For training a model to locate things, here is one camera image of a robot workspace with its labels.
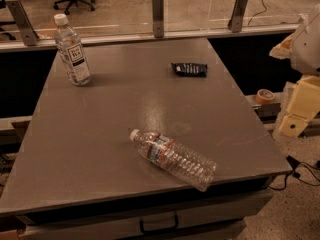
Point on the upright clear water bottle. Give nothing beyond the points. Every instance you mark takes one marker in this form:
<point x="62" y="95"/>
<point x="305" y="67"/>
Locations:
<point x="71" y="51"/>

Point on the roll of tan tape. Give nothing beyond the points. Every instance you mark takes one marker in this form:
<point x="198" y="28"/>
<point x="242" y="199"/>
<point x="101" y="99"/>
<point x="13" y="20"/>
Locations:
<point x="264" y="96"/>

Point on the metal glass bracket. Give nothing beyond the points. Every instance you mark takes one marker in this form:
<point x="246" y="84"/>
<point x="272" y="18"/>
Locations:
<point x="236" y="21"/>
<point x="158" y="18"/>
<point x="27" y="32"/>

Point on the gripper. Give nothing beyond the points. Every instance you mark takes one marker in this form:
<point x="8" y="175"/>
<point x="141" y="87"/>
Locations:
<point x="308" y="49"/>

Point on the dark blue rxbar wrapper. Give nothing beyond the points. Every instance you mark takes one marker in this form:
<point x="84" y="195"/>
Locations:
<point x="190" y="69"/>

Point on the grey drawer front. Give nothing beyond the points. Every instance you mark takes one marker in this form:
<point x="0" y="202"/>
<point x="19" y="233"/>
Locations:
<point x="217" y="219"/>

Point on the right metal glass bracket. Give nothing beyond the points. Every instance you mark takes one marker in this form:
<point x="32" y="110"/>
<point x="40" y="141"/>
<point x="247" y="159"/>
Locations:
<point x="236" y="21"/>

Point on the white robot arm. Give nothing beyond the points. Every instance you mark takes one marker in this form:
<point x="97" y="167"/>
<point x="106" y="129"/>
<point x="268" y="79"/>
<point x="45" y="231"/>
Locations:
<point x="302" y="47"/>

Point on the black drawer handle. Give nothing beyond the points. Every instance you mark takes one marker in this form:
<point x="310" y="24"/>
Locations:
<point x="159" y="226"/>

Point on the left metal glass bracket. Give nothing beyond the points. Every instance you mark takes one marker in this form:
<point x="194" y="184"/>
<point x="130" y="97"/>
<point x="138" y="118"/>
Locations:
<point x="27" y="32"/>

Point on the middle metal glass bracket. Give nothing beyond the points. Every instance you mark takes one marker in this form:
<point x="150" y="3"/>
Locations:
<point x="158" y="18"/>

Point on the lying empty plastic bottle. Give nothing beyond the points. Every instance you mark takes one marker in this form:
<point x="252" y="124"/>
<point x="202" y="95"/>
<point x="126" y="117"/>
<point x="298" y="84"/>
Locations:
<point x="175" y="158"/>

